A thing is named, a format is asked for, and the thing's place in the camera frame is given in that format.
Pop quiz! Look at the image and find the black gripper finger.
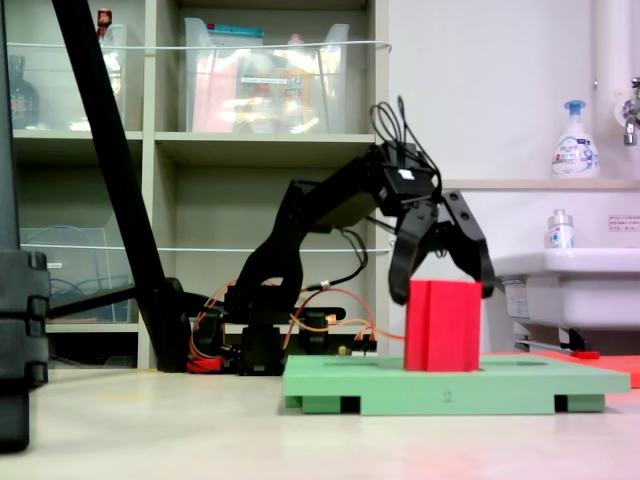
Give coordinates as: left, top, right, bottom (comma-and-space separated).
439, 189, 497, 300
389, 206, 442, 306

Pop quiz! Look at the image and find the red cross columnar block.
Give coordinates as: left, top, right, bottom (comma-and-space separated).
403, 279, 484, 374

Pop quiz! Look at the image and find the green shape hole board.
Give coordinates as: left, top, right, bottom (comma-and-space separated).
282, 353, 632, 417

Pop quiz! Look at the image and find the small orange flat block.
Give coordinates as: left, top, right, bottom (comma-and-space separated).
597, 355, 640, 389

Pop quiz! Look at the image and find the small clear bottle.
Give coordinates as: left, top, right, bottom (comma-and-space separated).
544, 208, 576, 250

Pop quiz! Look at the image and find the white sink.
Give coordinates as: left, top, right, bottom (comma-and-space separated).
489, 246, 640, 332

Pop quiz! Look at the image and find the large clear plastic bin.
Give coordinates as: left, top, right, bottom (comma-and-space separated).
183, 17, 351, 135

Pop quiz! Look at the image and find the red black table clamp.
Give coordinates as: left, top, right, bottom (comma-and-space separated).
298, 307, 347, 359
187, 304, 229, 374

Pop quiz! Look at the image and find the white blue soap pump bottle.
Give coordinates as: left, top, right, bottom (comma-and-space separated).
551, 99, 601, 180

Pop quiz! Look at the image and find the bottle with pink cap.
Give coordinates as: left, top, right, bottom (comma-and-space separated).
279, 33, 312, 134

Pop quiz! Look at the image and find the metal faucet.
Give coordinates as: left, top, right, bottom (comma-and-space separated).
613, 77, 640, 147

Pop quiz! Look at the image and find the pink package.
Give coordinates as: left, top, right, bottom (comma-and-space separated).
192, 53, 237, 134

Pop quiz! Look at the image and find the teal topped bag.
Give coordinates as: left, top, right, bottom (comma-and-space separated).
207, 22, 266, 42

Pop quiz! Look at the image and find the beige shelf unit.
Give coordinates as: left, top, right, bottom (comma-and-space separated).
0, 0, 391, 371

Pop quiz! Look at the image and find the clear plastic bin with bottles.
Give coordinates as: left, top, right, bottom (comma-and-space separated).
5, 23, 132, 132

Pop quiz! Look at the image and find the dark glass bottle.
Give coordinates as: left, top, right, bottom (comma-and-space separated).
7, 54, 41, 131

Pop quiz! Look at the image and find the long black cable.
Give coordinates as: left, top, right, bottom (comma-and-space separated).
302, 224, 370, 294

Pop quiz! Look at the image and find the black gripper motor cable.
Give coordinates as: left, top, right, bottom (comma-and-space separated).
369, 95, 444, 201

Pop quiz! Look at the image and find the long orange wire loop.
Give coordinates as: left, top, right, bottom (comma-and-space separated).
282, 287, 407, 351

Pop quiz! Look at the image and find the small circuit board with wires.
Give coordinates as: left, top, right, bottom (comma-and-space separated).
337, 339, 380, 358

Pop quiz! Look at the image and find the red print wall label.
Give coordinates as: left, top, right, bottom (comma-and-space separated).
607, 214, 640, 233

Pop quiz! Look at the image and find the orange red wire bundle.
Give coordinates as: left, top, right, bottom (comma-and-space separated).
188, 282, 237, 362

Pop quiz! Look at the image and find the clear plastic bin with cable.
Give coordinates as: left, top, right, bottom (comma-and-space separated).
19, 224, 140, 324

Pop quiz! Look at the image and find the blue coiled cable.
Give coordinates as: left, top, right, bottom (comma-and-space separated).
22, 224, 132, 306

